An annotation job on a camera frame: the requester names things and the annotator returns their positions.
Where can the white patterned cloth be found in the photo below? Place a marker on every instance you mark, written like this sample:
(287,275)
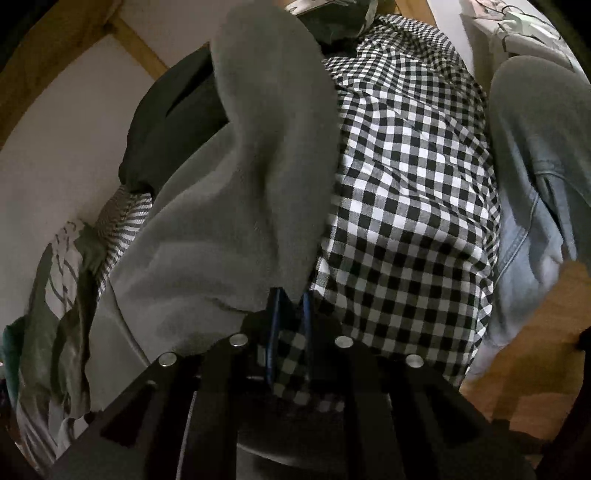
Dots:
(517,27)

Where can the blue jeans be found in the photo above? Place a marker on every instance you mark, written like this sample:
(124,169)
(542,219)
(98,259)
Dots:
(521,161)

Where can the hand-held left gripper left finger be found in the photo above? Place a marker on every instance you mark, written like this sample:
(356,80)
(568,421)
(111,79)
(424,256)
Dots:
(275,323)

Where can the grey sweatshirt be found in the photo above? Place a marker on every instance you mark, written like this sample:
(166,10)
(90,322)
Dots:
(240,194)

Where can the green leaf patterned bedding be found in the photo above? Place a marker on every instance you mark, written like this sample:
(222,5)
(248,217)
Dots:
(51,295)

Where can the wooden bed frame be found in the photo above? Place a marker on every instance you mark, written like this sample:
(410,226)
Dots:
(138,41)

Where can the dark green garment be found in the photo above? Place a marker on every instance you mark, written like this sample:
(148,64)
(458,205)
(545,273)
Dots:
(339,21)

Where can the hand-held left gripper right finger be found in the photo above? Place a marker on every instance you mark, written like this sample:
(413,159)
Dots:
(306,318)

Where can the black garment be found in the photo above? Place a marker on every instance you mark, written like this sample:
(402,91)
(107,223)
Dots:
(175,115)

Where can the black white checkered cloth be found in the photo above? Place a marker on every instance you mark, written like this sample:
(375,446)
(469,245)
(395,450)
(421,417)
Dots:
(406,194)

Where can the black white striped cloth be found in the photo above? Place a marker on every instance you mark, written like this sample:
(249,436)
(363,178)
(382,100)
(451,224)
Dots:
(122,217)

